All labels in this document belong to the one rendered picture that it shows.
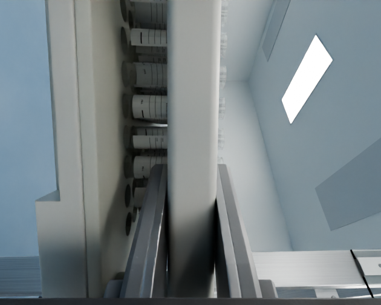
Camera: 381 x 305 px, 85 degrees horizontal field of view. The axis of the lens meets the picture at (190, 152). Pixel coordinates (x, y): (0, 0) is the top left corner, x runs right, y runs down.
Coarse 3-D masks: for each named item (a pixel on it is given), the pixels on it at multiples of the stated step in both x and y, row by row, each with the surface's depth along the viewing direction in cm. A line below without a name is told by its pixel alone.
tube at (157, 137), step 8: (128, 128) 12; (136, 128) 12; (144, 128) 12; (152, 128) 12; (160, 128) 12; (128, 136) 11; (136, 136) 11; (144, 136) 11; (152, 136) 11; (160, 136) 11; (224, 136) 12; (128, 144) 12; (136, 144) 12; (144, 144) 12; (152, 144) 12; (160, 144) 12
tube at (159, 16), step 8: (120, 0) 11; (128, 0) 11; (136, 0) 11; (144, 0) 11; (152, 0) 11; (160, 0) 11; (224, 0) 11; (128, 8) 11; (136, 8) 11; (144, 8) 11; (152, 8) 11; (160, 8) 11; (224, 8) 11; (128, 16) 11; (136, 16) 11; (144, 16) 11; (152, 16) 11; (160, 16) 11; (224, 16) 11; (224, 24) 12
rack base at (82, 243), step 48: (48, 0) 7; (96, 0) 8; (48, 48) 9; (96, 48) 8; (96, 96) 8; (96, 144) 8; (96, 192) 8; (48, 240) 8; (96, 240) 8; (48, 288) 8; (96, 288) 8
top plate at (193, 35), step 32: (192, 0) 7; (192, 32) 7; (192, 64) 8; (192, 96) 8; (192, 128) 8; (192, 160) 8; (192, 192) 8; (192, 224) 8; (192, 256) 8; (192, 288) 8
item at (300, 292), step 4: (280, 292) 59; (284, 292) 57; (288, 292) 55; (292, 292) 53; (296, 292) 51; (300, 292) 49; (304, 292) 48; (308, 292) 46; (312, 292) 45; (280, 296) 59; (284, 296) 57; (288, 296) 55; (292, 296) 53; (296, 296) 51; (300, 296) 49; (304, 296) 48; (308, 296) 46; (312, 296) 45
